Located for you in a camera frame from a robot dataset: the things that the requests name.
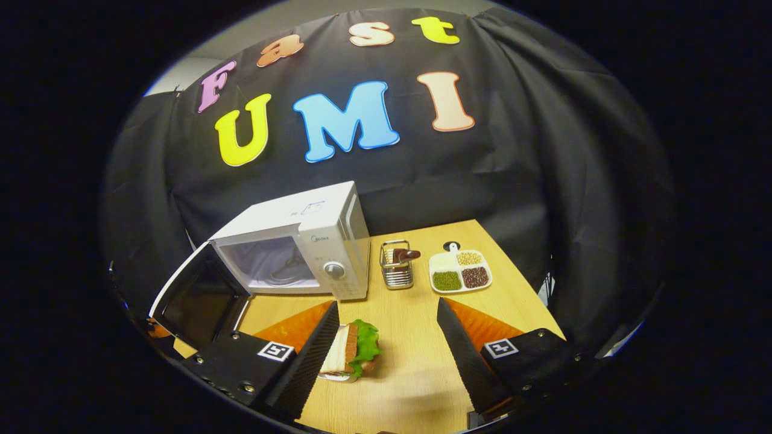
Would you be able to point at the small white tray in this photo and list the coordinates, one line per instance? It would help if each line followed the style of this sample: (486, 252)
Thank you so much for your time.
(335, 377)

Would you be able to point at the black backdrop cloth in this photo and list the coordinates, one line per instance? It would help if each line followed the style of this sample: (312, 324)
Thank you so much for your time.
(543, 150)

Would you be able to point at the brown piece in basket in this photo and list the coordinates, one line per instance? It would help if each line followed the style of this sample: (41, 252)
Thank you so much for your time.
(407, 255)

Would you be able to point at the pile of dark red beans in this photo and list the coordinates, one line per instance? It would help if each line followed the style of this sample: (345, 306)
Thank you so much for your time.
(475, 276)

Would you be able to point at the pile of green beans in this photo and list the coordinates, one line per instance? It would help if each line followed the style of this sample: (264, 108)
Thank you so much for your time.
(447, 280)

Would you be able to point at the pile of yellow beans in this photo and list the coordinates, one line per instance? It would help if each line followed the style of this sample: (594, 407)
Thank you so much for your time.
(469, 258)

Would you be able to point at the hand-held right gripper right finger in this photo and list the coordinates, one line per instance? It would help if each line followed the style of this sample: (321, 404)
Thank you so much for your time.
(467, 361)

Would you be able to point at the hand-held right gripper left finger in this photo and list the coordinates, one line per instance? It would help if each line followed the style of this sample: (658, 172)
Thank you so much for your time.
(304, 367)

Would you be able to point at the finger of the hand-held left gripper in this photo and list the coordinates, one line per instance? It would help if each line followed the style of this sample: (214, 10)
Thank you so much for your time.
(158, 331)

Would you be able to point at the white microwave oven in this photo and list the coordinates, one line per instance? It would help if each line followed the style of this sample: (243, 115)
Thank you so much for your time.
(319, 241)

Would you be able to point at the white divided dish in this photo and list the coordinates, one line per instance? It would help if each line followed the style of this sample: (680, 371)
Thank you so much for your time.
(444, 263)

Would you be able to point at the sandwich with green lettuce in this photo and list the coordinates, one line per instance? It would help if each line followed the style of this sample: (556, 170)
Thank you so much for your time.
(350, 348)

